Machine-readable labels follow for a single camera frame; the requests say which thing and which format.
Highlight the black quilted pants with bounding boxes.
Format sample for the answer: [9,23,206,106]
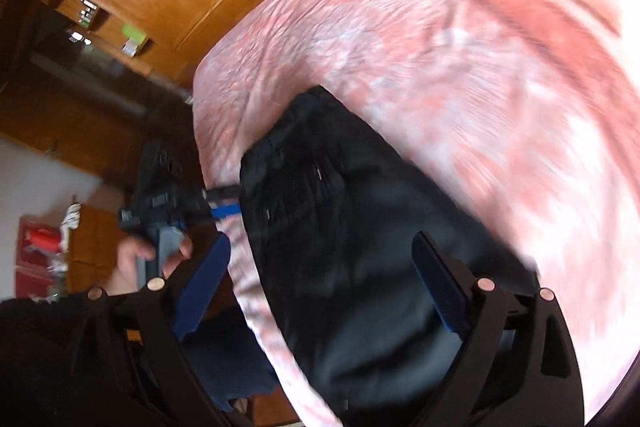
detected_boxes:
[240,87,538,426]

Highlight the person's left hand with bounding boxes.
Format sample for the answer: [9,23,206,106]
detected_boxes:
[102,233,196,297]

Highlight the pink patterned bed blanket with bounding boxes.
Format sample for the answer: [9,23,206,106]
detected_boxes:
[194,0,639,418]

